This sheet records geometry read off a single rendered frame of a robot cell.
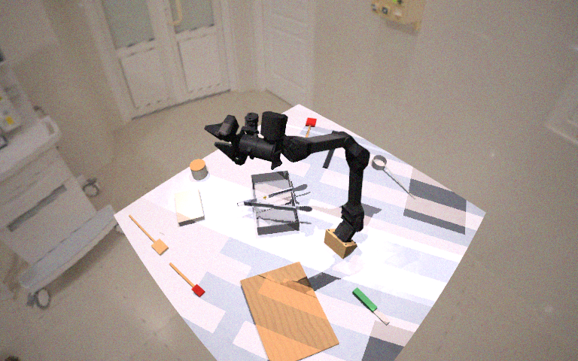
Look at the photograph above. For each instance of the dark grey cylinder with orange top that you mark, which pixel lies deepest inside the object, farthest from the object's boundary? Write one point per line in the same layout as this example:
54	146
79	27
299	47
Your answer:
198	169

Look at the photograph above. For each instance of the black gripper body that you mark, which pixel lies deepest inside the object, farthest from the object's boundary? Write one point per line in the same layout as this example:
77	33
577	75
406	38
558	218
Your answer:
243	144

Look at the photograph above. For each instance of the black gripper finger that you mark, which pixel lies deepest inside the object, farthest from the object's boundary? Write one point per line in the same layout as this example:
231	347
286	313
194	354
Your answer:
214	129
226	148

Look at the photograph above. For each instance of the grey saucepan with long handle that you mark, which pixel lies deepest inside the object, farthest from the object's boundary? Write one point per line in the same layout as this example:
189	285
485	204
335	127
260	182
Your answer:
379	163

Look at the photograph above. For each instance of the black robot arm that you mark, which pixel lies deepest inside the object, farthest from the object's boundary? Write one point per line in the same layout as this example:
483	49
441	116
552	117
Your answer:
296	148

